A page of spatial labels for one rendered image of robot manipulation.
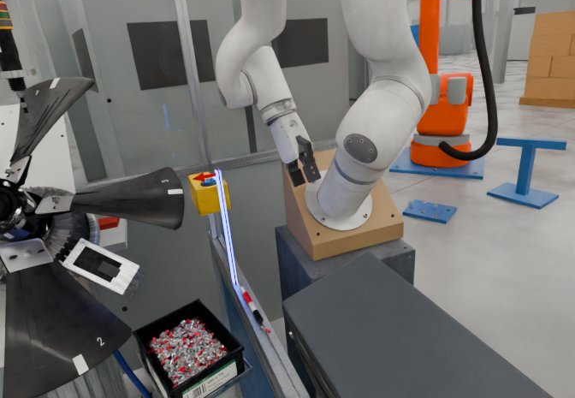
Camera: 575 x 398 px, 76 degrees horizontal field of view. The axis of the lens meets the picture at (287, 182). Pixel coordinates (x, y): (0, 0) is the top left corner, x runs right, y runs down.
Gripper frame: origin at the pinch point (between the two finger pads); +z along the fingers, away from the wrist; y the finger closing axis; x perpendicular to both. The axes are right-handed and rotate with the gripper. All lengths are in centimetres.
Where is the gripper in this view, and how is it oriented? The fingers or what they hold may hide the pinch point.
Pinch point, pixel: (305, 179)
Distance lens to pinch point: 86.1
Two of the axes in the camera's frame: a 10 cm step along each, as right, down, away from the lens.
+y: -3.3, 1.2, 9.4
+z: 3.7, 9.3, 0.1
